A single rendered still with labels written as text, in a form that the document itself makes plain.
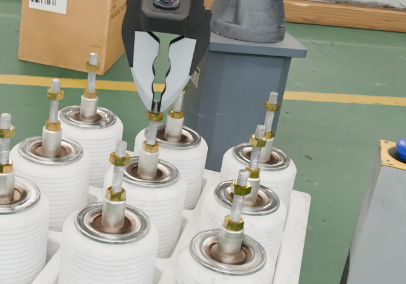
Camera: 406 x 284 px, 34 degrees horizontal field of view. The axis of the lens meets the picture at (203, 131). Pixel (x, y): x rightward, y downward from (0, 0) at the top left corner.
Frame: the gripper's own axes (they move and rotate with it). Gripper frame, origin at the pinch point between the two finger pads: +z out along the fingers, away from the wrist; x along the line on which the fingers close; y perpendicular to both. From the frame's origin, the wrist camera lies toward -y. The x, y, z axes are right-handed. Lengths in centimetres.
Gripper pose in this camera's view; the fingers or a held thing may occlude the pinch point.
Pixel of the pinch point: (156, 102)
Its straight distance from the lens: 73.5
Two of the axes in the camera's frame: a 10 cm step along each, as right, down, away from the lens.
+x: -9.9, -1.3, -0.8
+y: -0.2, -3.9, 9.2
